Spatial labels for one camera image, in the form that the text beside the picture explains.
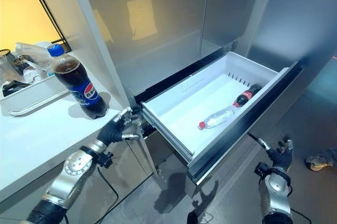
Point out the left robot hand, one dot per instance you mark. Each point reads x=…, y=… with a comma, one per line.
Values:
x=111, y=131

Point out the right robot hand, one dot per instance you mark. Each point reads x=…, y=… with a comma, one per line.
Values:
x=283, y=159

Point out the white refrigerator drawer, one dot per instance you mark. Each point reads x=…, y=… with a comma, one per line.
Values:
x=184, y=102

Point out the silver refrigerator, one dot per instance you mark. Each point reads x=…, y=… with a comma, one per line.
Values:
x=171, y=23

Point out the person's foot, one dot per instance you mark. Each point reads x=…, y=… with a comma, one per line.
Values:
x=322, y=160

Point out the Pepsi cola bottle blue cap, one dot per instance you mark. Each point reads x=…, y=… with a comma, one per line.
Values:
x=79, y=84

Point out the Coca-Cola bottle red label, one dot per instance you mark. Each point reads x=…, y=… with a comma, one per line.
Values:
x=246, y=96

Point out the clear water bottle red cap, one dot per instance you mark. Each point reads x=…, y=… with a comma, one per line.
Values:
x=218, y=117

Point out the white plastic tray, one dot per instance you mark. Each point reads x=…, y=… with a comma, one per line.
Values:
x=37, y=91

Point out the dark item in tray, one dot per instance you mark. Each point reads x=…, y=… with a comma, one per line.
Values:
x=14, y=88

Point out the dark robot foot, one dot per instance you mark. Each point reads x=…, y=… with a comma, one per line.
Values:
x=192, y=218

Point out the clear plastic bag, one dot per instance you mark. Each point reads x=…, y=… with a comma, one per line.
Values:
x=34, y=52

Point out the clear drinking glass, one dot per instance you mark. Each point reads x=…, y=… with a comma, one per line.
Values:
x=6, y=66

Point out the black metal frame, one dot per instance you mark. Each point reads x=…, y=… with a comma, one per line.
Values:
x=46, y=5

